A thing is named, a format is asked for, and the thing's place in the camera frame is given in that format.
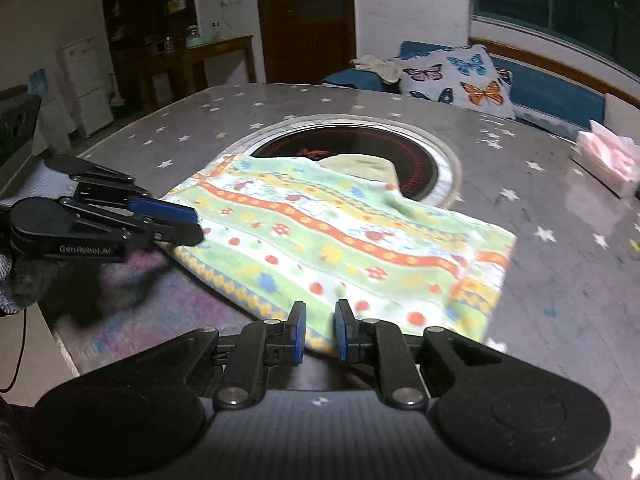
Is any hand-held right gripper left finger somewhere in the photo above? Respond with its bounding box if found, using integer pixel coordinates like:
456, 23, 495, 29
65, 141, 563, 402
146, 301, 307, 411

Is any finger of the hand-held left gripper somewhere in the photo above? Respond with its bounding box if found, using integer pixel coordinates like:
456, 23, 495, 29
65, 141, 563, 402
44, 155, 199, 224
59, 197, 205, 252

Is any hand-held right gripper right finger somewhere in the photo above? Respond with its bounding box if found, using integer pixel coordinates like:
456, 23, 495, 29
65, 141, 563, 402
334, 298, 502, 411

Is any colourful patterned garment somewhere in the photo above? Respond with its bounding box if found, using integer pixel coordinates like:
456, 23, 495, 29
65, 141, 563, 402
159, 152, 517, 357

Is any person's left hand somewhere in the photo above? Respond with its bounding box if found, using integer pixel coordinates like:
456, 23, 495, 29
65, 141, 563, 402
0, 253, 57, 313

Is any black chair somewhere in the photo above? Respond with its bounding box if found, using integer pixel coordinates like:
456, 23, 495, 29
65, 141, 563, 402
0, 85, 44, 182

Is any white cabinet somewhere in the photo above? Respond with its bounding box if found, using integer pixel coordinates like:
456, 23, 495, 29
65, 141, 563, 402
61, 35, 115, 137

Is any wooden side table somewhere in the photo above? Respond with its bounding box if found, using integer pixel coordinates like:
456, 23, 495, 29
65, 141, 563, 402
142, 35, 257, 112

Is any pale yellow cloth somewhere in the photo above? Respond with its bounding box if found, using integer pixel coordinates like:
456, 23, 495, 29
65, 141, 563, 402
319, 152, 402, 194

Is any round built-in induction cooker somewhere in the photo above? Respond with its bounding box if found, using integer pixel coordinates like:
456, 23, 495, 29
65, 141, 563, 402
234, 114, 462, 209

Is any dark wooden shelf cabinet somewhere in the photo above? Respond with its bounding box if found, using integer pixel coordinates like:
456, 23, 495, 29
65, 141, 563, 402
102, 0, 199, 107

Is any brown wooden door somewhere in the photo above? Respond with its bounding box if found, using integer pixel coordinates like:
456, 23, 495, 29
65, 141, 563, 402
254, 0, 357, 85

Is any cream cloth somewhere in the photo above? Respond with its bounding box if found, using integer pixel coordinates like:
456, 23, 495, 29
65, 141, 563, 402
349, 54, 402, 84

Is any butterfly print pillow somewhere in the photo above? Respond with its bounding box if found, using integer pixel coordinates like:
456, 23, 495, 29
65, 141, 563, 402
392, 44, 517, 121

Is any blue sofa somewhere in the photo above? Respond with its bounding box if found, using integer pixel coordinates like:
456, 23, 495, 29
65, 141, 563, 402
320, 40, 609, 137

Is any pink tissue pack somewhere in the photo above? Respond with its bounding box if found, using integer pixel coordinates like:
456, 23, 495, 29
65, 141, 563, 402
574, 119, 640, 199

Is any black cable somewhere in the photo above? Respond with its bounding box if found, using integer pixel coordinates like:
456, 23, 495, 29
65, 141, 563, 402
0, 305, 29, 394

